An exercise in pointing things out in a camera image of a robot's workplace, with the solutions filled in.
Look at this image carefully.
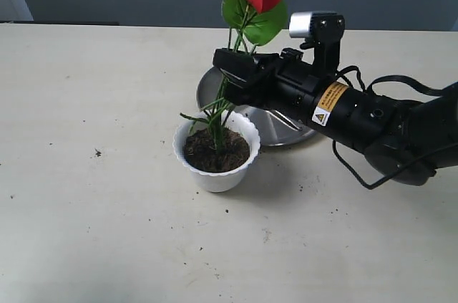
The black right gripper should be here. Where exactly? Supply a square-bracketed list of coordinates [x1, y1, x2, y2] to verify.
[213, 48, 318, 127]

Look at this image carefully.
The round steel plate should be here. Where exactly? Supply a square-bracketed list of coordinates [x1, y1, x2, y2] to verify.
[196, 67, 316, 147]

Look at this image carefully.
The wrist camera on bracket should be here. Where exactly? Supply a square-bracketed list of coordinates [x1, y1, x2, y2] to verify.
[288, 11, 346, 75]

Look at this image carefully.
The white plastic flower pot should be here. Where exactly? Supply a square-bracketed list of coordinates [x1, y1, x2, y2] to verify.
[172, 110, 260, 193]

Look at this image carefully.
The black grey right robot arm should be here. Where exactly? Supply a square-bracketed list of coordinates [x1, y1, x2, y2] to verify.
[213, 48, 457, 186]

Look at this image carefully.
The red artificial anthurium flower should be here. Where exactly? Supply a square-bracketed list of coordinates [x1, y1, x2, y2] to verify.
[180, 0, 288, 154]

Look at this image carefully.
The dark soil in pot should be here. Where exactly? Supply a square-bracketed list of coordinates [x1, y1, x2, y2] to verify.
[183, 128, 250, 173]

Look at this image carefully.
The steel spork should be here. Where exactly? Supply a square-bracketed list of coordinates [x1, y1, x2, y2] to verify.
[271, 110, 302, 132]

